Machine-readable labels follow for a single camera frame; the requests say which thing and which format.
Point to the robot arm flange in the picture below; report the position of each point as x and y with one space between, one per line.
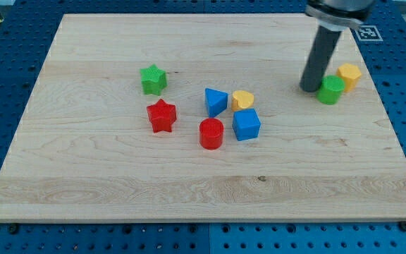
338 15

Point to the blue triangle block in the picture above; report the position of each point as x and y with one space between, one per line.
215 101

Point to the yellow heart block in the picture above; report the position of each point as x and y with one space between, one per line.
241 100

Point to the red cylinder block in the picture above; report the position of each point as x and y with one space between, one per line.
211 132

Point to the red star block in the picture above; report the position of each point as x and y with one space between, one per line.
161 116

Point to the blue cube block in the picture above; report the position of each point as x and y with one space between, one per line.
246 124

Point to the green star block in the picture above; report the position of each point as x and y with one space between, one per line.
153 80

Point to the wooden board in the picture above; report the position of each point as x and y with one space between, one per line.
85 151

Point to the green cylinder block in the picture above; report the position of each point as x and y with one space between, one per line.
331 89

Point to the grey pusher rod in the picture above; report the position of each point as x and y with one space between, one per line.
323 46

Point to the yellow hexagon block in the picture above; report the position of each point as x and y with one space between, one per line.
350 74

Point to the white fiducial marker tag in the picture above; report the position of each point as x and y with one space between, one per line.
368 33

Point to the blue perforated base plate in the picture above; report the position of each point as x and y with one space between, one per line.
26 34

